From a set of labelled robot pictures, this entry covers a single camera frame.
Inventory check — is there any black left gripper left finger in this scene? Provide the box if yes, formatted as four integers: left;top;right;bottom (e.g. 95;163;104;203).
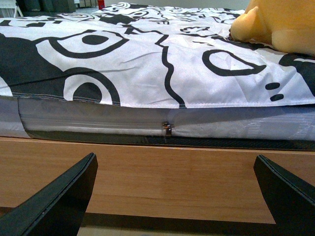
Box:
0;153;98;236

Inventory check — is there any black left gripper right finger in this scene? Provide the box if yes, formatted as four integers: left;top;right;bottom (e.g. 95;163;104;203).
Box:
253;155;315;236

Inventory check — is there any yellow plush toy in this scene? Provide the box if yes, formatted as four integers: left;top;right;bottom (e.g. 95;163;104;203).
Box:
230;0;315;55

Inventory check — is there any white zippered mattress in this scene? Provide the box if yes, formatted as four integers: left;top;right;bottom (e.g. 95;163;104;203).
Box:
0;97;315;151

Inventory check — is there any metal zipper pull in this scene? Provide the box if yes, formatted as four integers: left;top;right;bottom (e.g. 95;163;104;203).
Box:
162;121;172;137

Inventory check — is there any black and white patterned blanket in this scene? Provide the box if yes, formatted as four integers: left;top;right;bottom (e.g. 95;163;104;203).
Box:
0;2;315;109

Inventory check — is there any red object in background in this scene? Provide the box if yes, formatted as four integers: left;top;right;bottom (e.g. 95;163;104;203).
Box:
97;0;105;10

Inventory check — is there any wooden bed frame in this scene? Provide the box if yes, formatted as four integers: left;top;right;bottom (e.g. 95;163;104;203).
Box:
0;137;315;223

